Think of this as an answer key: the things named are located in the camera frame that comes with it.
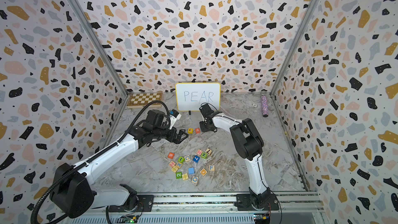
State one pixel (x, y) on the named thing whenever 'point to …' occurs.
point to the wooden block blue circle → (195, 179)
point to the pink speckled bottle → (264, 101)
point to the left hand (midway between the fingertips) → (183, 131)
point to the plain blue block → (191, 170)
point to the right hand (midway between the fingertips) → (205, 127)
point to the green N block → (203, 155)
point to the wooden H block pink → (172, 164)
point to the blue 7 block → (196, 158)
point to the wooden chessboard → (139, 100)
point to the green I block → (181, 159)
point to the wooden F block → (212, 167)
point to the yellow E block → (190, 130)
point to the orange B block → (170, 155)
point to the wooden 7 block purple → (208, 151)
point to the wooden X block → (179, 164)
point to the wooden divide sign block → (175, 168)
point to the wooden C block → (187, 158)
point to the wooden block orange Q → (203, 171)
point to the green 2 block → (179, 175)
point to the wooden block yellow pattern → (185, 176)
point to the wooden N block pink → (199, 152)
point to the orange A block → (197, 130)
